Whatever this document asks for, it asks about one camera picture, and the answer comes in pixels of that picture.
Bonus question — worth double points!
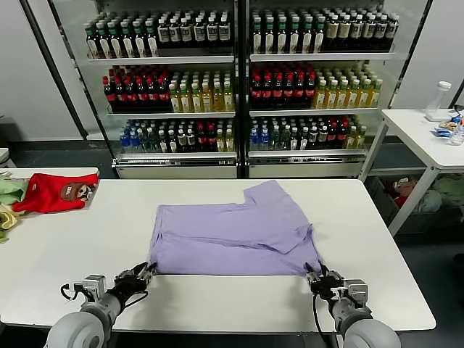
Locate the green cloth in crate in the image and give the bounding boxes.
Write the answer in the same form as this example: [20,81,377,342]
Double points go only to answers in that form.
[431,173,464,211]

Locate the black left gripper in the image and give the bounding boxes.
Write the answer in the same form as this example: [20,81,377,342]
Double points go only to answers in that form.
[114,263,157,299]

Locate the white side table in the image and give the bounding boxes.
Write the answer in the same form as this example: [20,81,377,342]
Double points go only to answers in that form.
[358,107,464,236]

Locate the pale yellow garment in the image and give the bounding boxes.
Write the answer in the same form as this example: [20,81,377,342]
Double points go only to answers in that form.
[0,202,26,231]

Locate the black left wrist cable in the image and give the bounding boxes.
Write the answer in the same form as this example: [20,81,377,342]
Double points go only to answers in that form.
[60,282,86,302]

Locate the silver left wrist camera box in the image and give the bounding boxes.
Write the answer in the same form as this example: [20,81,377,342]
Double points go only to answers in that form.
[82,275,107,298]

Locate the red cloth in crate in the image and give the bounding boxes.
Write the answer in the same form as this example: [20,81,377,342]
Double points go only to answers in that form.
[384,177,418,207]

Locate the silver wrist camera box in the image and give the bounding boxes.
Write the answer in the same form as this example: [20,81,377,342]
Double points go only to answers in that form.
[344,278,369,302]
[82,275,107,298]

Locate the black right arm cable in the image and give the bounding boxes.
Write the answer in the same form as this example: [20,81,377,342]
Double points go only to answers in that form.
[312,293,334,348]

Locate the light green garment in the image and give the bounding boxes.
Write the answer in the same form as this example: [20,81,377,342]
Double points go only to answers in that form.
[0,176,29,206]

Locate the red t-shirt with bear print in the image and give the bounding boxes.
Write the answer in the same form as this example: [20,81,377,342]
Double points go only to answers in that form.
[12,172,101,215]

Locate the purple t-shirt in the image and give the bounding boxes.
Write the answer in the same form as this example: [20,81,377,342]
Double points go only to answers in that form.
[150,180,325,277]

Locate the clear bottle with white cap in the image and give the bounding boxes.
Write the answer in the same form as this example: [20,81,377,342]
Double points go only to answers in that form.
[424,80,453,123]

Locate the glass drinks cooler cabinet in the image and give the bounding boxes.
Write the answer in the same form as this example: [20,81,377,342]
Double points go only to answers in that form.
[241,0,434,178]
[49,0,242,179]

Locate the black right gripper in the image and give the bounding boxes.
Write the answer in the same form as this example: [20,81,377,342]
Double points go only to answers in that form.
[304,262,346,300]

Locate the dark grey storage crate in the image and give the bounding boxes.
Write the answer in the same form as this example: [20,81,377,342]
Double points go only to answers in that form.
[364,173,464,235]

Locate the clear drinking glass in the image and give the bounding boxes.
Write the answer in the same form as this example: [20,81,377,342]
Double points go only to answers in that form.
[448,125,464,146]

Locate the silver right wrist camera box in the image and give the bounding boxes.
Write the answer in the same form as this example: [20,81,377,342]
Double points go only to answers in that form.
[344,278,369,302]

